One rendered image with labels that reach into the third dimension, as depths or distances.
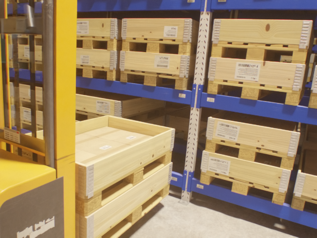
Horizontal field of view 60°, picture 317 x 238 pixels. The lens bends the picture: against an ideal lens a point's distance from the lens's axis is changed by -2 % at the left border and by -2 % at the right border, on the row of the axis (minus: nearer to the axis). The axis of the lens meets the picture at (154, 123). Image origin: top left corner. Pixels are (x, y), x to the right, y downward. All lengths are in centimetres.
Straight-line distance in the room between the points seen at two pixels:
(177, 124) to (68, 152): 286
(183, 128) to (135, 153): 224
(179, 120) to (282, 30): 223
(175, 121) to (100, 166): 265
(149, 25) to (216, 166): 157
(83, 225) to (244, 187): 156
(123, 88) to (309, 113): 187
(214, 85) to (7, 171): 189
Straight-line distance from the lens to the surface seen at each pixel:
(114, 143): 247
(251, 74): 261
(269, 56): 313
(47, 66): 146
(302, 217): 287
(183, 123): 425
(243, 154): 272
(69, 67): 154
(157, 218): 280
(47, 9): 147
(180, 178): 304
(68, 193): 173
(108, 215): 204
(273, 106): 261
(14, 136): 179
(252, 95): 261
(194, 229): 271
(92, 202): 185
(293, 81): 256
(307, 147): 385
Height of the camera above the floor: 148
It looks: 14 degrees down
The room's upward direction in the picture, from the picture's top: 4 degrees clockwise
